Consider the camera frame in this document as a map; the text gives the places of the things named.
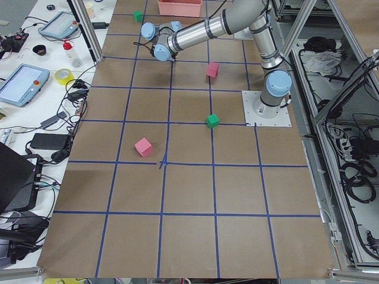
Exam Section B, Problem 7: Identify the green cube near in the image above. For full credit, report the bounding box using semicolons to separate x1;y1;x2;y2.
205;114;220;129

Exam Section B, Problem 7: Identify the aluminium frame post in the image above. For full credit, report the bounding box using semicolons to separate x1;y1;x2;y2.
66;0;103;63

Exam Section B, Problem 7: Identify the pink cube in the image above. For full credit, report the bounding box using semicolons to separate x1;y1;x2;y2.
206;62;220;78
134;138;153;157

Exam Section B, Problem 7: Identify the teach pendant near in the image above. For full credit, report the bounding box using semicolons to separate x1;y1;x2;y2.
1;64;50;107

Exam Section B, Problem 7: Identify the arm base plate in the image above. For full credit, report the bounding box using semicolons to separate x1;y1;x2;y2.
242;91;291;127
233;27;253;40

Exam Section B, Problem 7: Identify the green cube far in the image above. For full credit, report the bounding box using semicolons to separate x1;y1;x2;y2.
133;11;144;22

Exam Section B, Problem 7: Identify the teach pendant far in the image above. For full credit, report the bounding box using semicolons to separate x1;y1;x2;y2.
38;11;78;40

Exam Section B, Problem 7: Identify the black laptop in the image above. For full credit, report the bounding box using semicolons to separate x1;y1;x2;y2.
1;143;42;213

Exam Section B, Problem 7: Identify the red cap squeeze bottle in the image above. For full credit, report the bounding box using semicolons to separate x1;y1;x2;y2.
63;39;83;68

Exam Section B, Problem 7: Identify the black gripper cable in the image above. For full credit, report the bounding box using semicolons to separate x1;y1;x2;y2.
133;41;156;59

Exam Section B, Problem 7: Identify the green cube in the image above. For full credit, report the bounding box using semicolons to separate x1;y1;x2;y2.
133;11;144;22
205;114;220;129

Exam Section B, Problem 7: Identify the pink cube far left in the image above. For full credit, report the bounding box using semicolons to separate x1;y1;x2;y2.
206;62;220;78

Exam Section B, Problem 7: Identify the pink cube centre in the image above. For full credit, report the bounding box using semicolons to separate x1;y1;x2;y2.
134;138;153;157

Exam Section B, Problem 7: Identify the yellow tape roll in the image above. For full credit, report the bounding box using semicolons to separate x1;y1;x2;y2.
54;68;75;85

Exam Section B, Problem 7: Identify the teach pendant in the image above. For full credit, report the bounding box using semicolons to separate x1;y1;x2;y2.
1;64;50;107
38;11;78;40

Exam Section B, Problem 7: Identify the black power adapter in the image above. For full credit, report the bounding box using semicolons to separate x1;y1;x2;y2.
30;133;69;150

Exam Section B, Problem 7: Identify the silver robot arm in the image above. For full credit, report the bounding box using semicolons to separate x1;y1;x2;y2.
141;1;293;119

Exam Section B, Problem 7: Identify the white cloth heap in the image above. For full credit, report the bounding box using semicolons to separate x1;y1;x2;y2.
304;51;342;76

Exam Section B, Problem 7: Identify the small grey usb hub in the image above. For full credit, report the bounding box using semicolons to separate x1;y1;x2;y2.
40;111;67;129

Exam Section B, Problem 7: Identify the pink plastic bin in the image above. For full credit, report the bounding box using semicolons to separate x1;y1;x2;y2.
158;0;203;17

